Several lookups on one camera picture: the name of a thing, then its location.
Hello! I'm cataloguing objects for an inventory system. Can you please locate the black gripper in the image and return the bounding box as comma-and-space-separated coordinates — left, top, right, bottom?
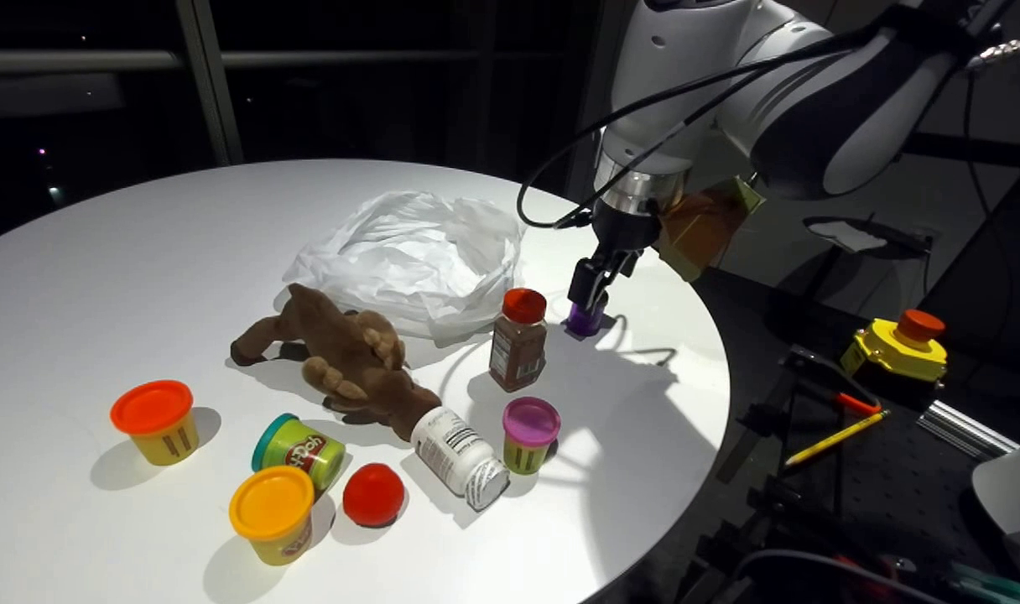
567, 201, 665, 326

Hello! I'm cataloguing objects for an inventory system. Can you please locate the brown spice bottle red cap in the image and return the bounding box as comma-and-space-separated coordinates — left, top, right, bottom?
486, 286, 551, 397

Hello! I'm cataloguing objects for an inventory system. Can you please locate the green yellow toy fruit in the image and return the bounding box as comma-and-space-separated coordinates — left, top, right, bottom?
501, 397, 564, 478

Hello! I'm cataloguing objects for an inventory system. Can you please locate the clear jar white lid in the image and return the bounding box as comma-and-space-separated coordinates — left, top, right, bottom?
409, 402, 513, 517

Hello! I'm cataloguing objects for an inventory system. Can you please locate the clear white plastic bag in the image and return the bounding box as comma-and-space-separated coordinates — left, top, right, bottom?
281, 188, 527, 347

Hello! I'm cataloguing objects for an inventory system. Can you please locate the white paper sheet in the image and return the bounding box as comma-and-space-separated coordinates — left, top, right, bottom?
805, 216, 889, 253

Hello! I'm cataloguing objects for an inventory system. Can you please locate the brown plush toy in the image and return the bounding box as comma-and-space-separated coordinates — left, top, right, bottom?
228, 280, 444, 442

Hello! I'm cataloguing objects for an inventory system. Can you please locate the yellow pencil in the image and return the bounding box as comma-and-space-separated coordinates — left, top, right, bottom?
781, 407, 891, 468

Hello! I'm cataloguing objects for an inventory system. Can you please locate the yellow emergency stop button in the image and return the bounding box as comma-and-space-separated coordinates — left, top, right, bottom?
840, 306, 954, 389

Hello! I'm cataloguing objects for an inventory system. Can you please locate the green play-doh tub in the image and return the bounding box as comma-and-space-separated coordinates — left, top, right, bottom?
249, 410, 348, 494

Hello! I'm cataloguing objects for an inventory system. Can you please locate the play-doh tub yellow lid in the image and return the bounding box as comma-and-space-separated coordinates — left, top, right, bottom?
224, 463, 318, 568

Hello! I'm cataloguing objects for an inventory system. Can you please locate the play-doh tub orange lid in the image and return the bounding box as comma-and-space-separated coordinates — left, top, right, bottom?
108, 375, 197, 468

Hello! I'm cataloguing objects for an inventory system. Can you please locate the white rounded housing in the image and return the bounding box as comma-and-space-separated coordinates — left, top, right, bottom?
970, 432, 1020, 562

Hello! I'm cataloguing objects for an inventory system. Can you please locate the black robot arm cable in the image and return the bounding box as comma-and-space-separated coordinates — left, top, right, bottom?
518, 31, 1020, 232

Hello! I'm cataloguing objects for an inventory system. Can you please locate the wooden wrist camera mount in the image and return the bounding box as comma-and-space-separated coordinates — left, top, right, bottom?
655, 169, 769, 280

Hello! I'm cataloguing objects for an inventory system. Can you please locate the red handled tool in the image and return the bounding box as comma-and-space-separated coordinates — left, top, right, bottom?
832, 386, 886, 423

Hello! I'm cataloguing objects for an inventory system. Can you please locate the aluminium profile rail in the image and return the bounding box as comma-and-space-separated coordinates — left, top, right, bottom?
915, 397, 1020, 458

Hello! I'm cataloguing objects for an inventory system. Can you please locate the grey window frame post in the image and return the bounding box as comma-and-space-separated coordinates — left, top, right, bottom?
172, 0, 249, 166

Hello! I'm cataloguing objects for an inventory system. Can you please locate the grey window frame rail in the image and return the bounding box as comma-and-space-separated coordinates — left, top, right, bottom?
0, 48, 603, 80

